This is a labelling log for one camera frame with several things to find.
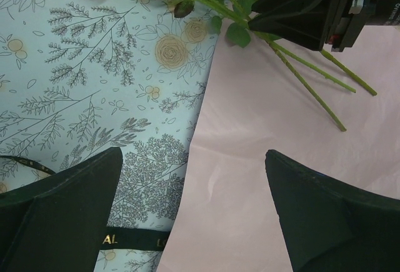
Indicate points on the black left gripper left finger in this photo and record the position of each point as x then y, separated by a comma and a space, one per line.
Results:
59, 223

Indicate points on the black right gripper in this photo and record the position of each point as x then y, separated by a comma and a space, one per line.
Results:
308, 24

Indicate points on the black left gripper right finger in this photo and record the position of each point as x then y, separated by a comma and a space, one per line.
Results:
329, 225

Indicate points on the black ribbon gold lettering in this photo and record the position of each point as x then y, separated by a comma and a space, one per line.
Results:
116, 237

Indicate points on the floral tablecloth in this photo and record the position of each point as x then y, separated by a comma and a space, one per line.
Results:
81, 76

